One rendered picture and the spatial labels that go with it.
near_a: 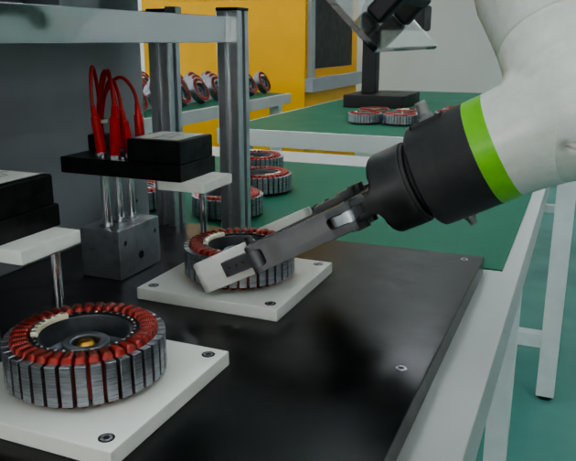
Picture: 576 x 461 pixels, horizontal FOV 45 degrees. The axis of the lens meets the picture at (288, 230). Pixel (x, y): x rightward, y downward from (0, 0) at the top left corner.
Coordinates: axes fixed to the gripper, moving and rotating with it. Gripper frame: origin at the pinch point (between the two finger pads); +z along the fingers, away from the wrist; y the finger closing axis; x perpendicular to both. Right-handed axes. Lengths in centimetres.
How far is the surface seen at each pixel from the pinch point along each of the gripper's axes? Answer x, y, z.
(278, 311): 5.4, 7.2, -5.3
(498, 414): 64, -89, 11
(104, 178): -13.1, 2.8, 9.5
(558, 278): 51, -137, -5
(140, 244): -5.4, 0.3, 11.1
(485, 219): 13.0, -46.3, -13.5
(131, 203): -10.0, -1.6, 11.3
